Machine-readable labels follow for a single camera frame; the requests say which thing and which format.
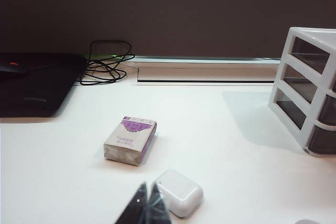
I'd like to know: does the black mouse with red wheel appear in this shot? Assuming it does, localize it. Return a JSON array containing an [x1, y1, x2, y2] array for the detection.
[[0, 60, 30, 78]]

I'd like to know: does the black mouse pad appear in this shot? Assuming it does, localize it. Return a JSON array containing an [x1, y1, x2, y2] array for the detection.
[[0, 51, 89, 119]]

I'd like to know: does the white drawer cabinet frame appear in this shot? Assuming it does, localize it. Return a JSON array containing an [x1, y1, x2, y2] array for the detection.
[[268, 26, 336, 158]]

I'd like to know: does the smoky drawer with red handle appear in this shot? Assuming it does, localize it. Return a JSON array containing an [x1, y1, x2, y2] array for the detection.
[[291, 36, 336, 78], [283, 63, 336, 126], [276, 89, 336, 154]]

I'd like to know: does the green flat object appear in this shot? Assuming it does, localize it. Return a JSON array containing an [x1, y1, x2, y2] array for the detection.
[[83, 53, 119, 61]]

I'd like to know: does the black tangled cable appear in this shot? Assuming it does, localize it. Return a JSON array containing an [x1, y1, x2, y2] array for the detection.
[[79, 40, 136, 87]]

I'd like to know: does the purple white tissue pack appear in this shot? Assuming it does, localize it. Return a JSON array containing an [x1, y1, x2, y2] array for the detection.
[[103, 115, 159, 167]]

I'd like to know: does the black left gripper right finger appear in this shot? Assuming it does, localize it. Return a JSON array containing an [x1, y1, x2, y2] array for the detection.
[[145, 183, 172, 224]]

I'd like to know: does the brown desk partition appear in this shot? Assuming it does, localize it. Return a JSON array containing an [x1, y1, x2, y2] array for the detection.
[[0, 0, 336, 58]]

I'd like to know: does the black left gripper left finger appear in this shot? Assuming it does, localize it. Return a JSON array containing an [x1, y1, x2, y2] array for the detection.
[[114, 181, 149, 224]]

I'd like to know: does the white earbuds case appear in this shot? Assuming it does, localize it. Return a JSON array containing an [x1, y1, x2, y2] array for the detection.
[[152, 169, 204, 219]]

